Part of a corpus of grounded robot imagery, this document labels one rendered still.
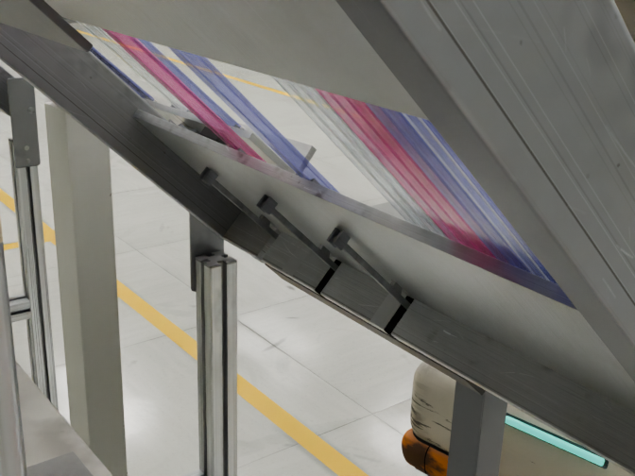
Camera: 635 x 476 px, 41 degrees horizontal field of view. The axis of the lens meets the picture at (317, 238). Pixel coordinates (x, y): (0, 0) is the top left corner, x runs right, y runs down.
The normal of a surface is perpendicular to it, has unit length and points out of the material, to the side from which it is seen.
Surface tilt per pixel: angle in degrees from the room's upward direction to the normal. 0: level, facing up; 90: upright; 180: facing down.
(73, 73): 90
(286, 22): 136
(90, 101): 90
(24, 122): 90
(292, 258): 46
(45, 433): 0
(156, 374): 0
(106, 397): 90
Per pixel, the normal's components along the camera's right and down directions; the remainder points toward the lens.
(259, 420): 0.03, -0.94
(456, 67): 0.60, 0.30
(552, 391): -0.55, -0.51
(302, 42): -0.58, 0.80
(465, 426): -0.79, 0.19
